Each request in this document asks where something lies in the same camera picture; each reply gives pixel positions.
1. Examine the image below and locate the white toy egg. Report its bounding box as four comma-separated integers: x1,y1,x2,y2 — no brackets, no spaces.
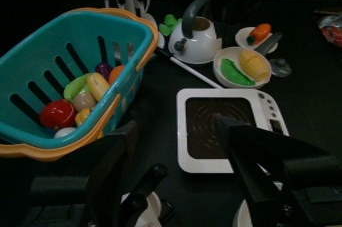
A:
52,126,78,139

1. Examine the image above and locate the teal basket with orange rim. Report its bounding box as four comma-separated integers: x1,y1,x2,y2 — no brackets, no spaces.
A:
0,6,161,163

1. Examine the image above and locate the green toy pepper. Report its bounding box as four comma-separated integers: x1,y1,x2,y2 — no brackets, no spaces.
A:
158,13,183,37

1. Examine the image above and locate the white knife holder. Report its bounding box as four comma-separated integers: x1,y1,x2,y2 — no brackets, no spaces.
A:
119,190,165,227

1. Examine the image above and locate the green toy pea pod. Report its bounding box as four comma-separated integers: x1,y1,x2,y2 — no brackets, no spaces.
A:
221,58,258,87

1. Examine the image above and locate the beige toy mushroom piece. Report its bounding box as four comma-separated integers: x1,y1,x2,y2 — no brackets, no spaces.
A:
71,91,98,113

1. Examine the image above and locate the black cleaver handle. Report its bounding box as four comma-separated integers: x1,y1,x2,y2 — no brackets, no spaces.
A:
117,163,171,227

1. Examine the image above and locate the purple toy eggplant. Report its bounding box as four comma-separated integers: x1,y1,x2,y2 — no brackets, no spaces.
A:
94,62,114,80

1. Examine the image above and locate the red and white bag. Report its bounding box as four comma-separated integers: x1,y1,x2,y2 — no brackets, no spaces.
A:
317,14,342,49

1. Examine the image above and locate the yellow toy banana piece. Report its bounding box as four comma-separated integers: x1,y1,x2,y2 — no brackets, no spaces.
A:
86,72,113,102

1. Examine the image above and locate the bowl with carrot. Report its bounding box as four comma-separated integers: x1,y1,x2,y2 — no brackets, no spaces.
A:
234,26,284,56

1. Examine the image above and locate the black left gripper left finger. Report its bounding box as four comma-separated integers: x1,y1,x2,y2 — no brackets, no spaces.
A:
86,120,141,227

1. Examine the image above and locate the white stick black tip utensil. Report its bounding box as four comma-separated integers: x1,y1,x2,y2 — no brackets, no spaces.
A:
154,46,223,90

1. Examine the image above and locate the small yellow toy food piece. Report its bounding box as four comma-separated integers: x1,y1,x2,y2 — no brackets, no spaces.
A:
74,107,92,127

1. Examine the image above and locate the white toy pot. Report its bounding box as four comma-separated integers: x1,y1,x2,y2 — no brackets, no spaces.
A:
211,46,274,90

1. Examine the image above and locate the clear pot lid with knob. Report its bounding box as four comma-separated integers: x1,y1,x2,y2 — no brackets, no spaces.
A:
269,57,293,79

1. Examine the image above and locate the white round plate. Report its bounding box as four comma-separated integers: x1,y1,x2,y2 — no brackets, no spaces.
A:
231,181,285,227

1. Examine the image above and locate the yellow toy corn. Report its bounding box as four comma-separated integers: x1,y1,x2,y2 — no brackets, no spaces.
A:
237,49,271,83

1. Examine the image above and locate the orange toy fruit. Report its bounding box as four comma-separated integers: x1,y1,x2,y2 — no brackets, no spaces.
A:
107,64,127,85

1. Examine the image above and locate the white toy induction stove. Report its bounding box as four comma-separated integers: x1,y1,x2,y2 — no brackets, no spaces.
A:
175,87,292,175

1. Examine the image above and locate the white toy kettle grey handle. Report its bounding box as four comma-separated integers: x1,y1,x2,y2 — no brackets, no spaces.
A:
167,0,223,65

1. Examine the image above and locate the orange toy carrot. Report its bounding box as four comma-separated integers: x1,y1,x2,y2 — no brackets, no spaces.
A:
246,22,273,46

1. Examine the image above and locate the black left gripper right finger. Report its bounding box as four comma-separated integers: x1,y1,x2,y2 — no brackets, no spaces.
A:
214,113,342,227

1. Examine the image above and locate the red toy tomato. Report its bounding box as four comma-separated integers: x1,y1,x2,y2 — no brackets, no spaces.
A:
39,98,78,130

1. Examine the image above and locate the green toy leaf vegetable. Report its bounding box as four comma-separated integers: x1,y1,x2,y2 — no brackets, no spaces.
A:
63,72,94,103

